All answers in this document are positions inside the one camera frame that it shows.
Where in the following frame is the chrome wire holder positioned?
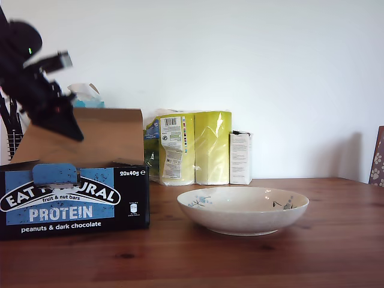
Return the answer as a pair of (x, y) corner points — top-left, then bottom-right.
(5, 131), (25, 163)

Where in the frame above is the blue cloud tissue box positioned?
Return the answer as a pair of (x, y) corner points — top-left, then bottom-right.
(67, 83), (106, 109)

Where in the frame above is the paw print chair back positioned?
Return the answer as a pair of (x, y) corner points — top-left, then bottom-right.
(368, 125), (384, 188)

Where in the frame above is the clear green plastic bag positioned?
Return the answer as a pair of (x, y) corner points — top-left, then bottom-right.
(143, 118), (161, 182)

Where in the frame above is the white printed carton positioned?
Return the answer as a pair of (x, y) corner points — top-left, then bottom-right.
(229, 130), (253, 185)

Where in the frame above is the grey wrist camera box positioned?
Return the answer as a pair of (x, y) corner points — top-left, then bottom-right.
(38, 50), (74, 75)

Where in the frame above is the white floral ceramic bowl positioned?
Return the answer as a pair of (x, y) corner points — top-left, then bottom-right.
(176, 186), (310, 236)

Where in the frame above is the black blue snackbar carton box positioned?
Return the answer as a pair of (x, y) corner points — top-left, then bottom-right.
(0, 107), (150, 242)

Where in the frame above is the yellow paper towel pack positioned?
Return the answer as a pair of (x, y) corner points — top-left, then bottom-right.
(154, 109), (232, 187)

